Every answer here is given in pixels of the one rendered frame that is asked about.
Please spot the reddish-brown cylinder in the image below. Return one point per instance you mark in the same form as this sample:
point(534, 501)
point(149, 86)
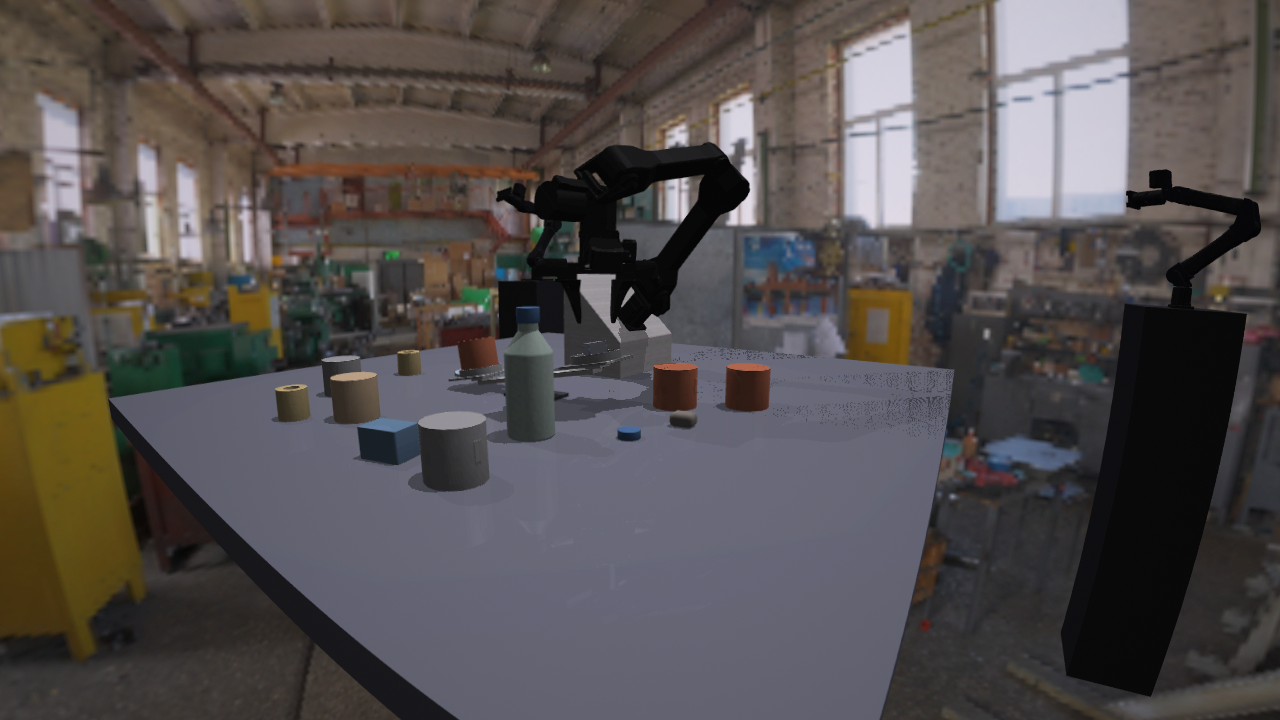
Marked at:
point(747, 387)
point(478, 353)
point(675, 386)

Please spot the blue block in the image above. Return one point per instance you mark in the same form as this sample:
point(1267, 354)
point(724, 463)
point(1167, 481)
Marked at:
point(389, 441)

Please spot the tan cylinder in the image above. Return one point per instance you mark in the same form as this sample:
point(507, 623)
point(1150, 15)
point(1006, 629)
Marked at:
point(355, 397)
point(292, 403)
point(409, 362)

